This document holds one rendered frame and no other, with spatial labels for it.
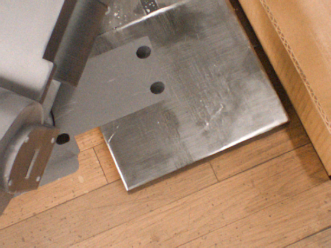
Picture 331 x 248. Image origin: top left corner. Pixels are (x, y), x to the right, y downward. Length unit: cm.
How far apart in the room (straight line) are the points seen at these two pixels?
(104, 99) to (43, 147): 11
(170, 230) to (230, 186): 7
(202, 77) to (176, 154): 8
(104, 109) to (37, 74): 9
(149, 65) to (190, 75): 24
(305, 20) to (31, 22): 42
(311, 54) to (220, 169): 15
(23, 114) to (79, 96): 13
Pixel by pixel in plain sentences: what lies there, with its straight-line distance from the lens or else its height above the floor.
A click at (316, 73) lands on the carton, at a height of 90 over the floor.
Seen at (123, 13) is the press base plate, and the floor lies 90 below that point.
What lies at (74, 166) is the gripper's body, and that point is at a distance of 53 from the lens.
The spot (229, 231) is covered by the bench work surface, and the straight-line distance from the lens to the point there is 69.
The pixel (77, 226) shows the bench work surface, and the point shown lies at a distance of 70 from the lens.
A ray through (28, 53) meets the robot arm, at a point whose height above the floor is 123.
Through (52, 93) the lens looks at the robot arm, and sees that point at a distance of 41.
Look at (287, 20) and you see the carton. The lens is 76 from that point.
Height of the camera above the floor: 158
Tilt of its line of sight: 73 degrees down
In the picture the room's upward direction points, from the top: 5 degrees counter-clockwise
